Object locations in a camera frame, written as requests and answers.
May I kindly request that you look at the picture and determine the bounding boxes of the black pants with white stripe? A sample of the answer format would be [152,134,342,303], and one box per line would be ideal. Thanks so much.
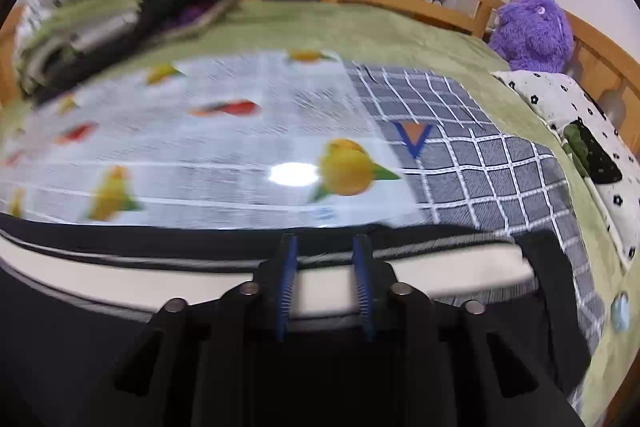
[0,210,594,427]

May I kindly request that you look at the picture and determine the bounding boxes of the grey checked cloth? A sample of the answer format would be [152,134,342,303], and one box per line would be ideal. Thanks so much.
[330,62,604,350]

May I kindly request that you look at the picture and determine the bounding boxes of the small light blue disc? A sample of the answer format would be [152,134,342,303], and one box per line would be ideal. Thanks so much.
[611,291,630,333]

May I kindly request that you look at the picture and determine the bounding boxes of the fruit-print plastic mat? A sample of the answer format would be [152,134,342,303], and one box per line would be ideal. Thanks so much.
[1,51,427,229]

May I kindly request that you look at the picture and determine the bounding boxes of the white flower-print pillow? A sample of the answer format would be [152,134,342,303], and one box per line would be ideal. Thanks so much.
[494,70,639,270]

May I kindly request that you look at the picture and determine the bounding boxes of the green bed blanket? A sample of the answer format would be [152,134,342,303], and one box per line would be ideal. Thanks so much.
[1,1,639,426]

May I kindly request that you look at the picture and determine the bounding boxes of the purple plush toy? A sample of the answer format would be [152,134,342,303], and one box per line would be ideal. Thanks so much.
[488,0,574,72]

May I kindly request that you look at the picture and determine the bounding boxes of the wooden bed frame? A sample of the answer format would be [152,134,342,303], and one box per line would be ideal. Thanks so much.
[1,0,639,426]

